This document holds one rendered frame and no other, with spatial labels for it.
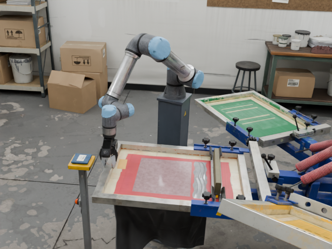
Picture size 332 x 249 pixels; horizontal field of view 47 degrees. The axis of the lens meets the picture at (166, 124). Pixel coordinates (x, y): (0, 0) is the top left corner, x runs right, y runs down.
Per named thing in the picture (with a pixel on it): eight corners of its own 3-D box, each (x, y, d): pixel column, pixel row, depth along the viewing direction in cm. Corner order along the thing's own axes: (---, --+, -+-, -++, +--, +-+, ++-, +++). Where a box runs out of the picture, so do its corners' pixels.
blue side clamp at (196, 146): (192, 157, 236) (193, 147, 233) (192, 153, 241) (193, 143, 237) (242, 161, 234) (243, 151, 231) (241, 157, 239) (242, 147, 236)
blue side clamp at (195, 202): (189, 215, 186) (191, 204, 183) (190, 209, 191) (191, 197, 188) (252, 222, 184) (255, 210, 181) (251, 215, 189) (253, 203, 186)
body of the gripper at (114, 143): (118, 148, 217) (118, 129, 212) (114, 156, 209) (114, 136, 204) (104, 147, 217) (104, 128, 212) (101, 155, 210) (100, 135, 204)
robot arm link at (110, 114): (120, 106, 201) (107, 111, 196) (120, 125, 206) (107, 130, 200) (110, 102, 206) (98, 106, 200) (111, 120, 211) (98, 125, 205)
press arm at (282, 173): (264, 182, 206) (266, 174, 204) (263, 176, 212) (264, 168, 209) (297, 185, 205) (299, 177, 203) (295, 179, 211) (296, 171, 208)
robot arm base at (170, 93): (168, 90, 268) (169, 76, 264) (188, 94, 263) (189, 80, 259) (159, 97, 256) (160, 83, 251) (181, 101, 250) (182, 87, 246)
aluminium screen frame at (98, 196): (92, 202, 189) (91, 196, 188) (116, 145, 242) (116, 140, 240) (253, 218, 185) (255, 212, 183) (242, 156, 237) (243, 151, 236)
